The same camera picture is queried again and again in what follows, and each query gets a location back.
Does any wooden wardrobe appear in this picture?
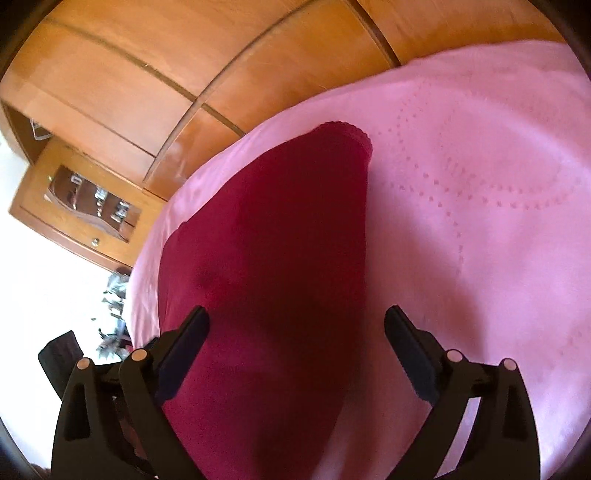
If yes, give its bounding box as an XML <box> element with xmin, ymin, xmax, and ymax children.
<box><xmin>0</xmin><ymin>0</ymin><xmax>568</xmax><ymax>201</ymax></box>

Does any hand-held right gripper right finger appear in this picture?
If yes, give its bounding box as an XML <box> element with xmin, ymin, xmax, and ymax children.
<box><xmin>384</xmin><ymin>305</ymin><xmax>542</xmax><ymax>480</ymax></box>

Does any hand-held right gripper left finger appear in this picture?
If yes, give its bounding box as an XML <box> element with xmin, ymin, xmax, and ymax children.
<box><xmin>50</xmin><ymin>305</ymin><xmax>211</xmax><ymax>480</ymax></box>

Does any wooden glass-door cabinet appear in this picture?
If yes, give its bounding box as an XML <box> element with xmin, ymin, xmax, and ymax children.
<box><xmin>9</xmin><ymin>138</ymin><xmax>167</xmax><ymax>274</ymax></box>

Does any pink bed sheet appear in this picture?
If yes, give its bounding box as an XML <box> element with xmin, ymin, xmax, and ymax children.
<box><xmin>127</xmin><ymin>39</ymin><xmax>591</xmax><ymax>480</ymax></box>

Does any dark red garment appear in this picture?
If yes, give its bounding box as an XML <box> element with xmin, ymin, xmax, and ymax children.
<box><xmin>157</xmin><ymin>121</ymin><xmax>374</xmax><ymax>480</ymax></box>

